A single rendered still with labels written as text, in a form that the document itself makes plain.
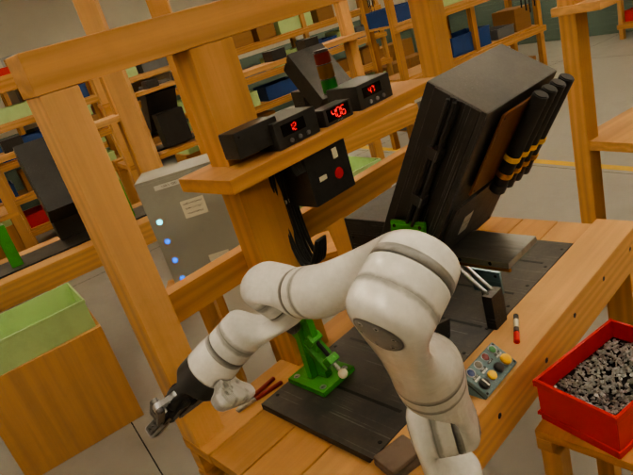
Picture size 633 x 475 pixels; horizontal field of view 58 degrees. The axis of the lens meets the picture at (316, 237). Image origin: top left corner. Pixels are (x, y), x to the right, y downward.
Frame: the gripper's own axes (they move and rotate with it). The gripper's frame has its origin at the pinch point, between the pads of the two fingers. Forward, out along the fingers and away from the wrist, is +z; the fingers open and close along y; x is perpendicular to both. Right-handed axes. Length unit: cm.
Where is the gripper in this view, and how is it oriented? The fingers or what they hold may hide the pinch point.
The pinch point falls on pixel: (156, 425)
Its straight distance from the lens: 101.7
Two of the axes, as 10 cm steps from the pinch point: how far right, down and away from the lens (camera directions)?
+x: 6.3, 7.0, -3.4
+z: -6.4, 7.1, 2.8
